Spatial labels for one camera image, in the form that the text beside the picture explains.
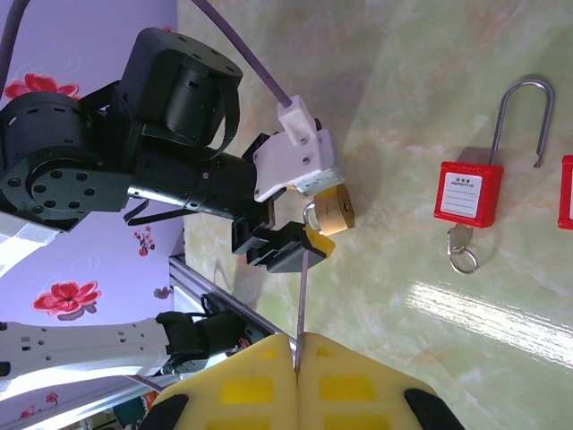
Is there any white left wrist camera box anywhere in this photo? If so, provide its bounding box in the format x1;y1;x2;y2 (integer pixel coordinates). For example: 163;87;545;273
252;94;346;202

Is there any silver key with ring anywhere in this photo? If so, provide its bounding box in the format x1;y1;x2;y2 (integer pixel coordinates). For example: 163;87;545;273
445;225;479;274

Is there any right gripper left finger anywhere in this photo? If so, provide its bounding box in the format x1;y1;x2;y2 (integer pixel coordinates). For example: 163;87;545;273
150;334;299;430

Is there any red ribbed padlock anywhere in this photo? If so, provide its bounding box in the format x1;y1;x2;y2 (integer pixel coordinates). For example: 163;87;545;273
558;154;573;232

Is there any black left wrist cable loop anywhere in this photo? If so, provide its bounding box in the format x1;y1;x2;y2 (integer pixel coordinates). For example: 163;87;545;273
123;82;242;226

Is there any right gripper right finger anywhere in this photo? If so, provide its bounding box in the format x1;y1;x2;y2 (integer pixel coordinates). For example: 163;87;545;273
297;331;466;430

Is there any long aluminium base rail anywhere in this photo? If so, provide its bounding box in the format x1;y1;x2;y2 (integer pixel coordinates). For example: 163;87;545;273
167;254;299;355

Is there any brass padlock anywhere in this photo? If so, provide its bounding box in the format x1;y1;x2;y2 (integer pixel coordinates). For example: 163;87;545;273
303;185;355;238

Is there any red padlock with white label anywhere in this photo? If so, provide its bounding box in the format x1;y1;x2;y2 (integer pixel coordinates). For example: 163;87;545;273
432;79;556;229

